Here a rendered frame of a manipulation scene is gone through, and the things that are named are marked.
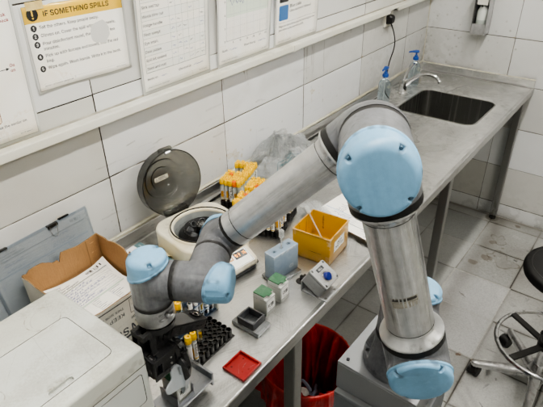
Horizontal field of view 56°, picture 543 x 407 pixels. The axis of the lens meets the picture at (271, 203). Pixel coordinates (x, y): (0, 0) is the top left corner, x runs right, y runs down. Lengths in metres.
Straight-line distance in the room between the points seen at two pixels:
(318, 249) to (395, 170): 0.89
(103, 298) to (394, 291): 0.86
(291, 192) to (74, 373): 0.48
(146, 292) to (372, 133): 0.49
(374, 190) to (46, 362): 0.64
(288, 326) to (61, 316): 0.60
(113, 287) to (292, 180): 0.75
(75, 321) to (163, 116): 0.84
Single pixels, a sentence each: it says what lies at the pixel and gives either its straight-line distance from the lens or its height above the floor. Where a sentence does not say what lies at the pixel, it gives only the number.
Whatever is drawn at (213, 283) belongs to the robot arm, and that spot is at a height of 1.29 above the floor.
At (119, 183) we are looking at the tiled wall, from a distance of 1.66.
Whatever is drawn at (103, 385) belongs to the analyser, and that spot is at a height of 1.16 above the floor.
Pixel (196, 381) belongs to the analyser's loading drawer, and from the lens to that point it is 1.25.
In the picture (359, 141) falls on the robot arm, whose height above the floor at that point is 1.57.
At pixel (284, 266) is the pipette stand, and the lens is 1.53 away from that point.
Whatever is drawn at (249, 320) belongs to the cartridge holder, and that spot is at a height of 0.89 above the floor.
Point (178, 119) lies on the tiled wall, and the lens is 1.76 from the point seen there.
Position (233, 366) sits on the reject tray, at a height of 0.88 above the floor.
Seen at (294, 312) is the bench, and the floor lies 0.87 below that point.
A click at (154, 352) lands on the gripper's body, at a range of 1.07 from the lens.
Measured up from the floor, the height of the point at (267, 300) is 0.93.
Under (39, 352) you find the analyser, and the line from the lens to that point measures 1.04.
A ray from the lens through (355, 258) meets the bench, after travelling 1.65.
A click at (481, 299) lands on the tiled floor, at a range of 2.98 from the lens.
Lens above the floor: 1.87
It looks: 32 degrees down
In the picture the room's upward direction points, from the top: 1 degrees counter-clockwise
